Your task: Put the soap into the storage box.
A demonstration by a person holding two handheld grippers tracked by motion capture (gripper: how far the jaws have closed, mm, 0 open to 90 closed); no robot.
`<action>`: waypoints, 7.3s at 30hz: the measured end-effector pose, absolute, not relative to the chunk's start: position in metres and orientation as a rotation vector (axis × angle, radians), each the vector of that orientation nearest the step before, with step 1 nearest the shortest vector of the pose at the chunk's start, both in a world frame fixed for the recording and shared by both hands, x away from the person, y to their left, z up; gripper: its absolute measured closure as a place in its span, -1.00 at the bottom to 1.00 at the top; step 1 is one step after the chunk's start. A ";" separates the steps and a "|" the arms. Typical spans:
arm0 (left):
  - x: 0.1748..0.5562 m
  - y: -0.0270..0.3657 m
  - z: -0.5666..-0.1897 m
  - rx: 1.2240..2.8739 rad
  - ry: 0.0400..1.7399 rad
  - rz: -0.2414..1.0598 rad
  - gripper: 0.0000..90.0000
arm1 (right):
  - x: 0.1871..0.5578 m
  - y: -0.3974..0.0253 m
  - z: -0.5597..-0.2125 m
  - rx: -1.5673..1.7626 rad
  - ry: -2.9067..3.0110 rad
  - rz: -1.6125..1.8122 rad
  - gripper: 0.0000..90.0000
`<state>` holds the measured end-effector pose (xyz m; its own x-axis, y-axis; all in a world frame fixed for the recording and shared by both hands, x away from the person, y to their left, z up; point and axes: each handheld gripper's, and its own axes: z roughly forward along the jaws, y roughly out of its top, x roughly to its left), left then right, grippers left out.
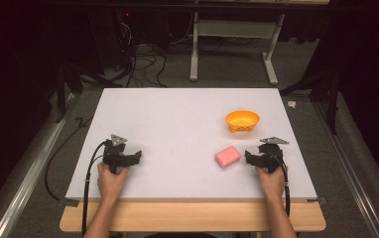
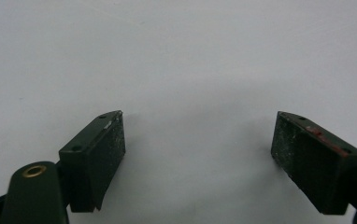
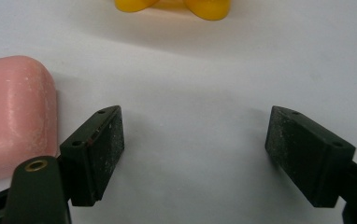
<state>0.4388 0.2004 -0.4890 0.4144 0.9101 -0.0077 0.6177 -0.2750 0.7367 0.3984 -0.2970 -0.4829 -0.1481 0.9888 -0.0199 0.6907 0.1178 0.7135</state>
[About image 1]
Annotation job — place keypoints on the aluminium floor rail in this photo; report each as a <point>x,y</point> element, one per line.
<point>28,165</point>
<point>349,165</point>

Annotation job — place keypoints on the person's left hand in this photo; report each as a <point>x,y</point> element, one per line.
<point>111,183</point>

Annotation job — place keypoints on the black tripod stand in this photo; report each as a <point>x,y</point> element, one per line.
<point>65,82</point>
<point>323,89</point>

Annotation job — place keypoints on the person's right hand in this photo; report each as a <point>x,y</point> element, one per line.
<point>272,183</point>

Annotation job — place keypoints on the wooden table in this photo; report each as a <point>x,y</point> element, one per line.
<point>190,216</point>

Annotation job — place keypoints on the crumpled white paper scrap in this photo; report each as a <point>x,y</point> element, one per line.
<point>291,104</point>

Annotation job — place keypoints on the white table board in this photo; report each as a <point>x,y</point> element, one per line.
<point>184,139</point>

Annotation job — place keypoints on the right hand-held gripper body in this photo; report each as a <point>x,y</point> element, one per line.
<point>270,155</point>

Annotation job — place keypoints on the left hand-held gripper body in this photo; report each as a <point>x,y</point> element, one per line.
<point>115,155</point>

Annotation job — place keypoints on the orange soap dish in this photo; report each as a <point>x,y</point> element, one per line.
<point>242,120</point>

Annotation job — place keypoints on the white metal stand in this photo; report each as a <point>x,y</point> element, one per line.
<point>233,29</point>

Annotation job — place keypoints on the pink soap bar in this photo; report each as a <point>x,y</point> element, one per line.
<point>227,156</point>

